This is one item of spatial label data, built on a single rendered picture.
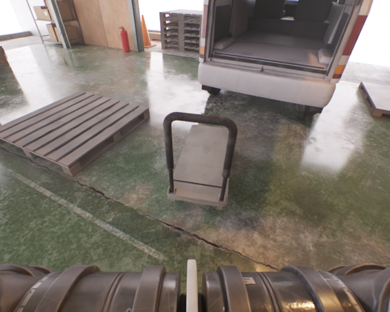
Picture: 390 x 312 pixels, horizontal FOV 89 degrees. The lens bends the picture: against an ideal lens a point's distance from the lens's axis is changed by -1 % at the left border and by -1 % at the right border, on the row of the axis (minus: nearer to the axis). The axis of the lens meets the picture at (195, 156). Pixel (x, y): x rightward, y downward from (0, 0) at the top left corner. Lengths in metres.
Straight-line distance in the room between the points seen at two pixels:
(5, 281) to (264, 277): 0.27
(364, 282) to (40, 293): 0.33
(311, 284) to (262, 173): 1.58
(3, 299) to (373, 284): 0.36
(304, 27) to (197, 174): 3.32
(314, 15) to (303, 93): 2.05
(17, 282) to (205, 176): 1.22
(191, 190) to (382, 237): 1.27
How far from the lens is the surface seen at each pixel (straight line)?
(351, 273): 0.35
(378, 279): 0.31
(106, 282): 0.26
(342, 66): 2.41
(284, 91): 2.36
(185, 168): 1.46
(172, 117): 0.94
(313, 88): 2.37
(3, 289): 0.30
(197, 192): 1.31
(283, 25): 4.20
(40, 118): 2.70
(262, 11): 4.27
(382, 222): 1.94
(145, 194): 1.59
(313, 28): 4.19
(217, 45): 2.72
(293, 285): 0.27
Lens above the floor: 1.20
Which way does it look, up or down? 40 degrees down
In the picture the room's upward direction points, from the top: 2 degrees clockwise
